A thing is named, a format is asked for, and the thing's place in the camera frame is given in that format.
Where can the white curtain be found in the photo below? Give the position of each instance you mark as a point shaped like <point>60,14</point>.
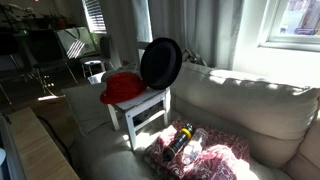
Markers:
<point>209,28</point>

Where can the black office chair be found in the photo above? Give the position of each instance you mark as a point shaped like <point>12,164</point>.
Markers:
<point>46,49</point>

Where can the red white patterned cloth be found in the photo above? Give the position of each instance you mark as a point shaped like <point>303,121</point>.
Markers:
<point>224,156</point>

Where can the black fedora hat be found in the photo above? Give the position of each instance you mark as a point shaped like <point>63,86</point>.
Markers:
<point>161,63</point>

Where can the light wooden table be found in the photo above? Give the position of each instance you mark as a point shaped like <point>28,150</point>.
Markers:
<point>40,157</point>

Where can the clear plastic bottle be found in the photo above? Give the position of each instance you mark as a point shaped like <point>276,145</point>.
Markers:
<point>194,146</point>

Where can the small white wooden chair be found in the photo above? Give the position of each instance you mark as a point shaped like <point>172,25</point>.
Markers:
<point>137,105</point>

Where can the window frame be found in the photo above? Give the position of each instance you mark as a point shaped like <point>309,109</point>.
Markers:
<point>291,25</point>

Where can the round stool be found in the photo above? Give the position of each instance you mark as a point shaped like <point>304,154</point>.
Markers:
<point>88,62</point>

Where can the cream sofa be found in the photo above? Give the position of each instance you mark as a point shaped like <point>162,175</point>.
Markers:
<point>280,121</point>

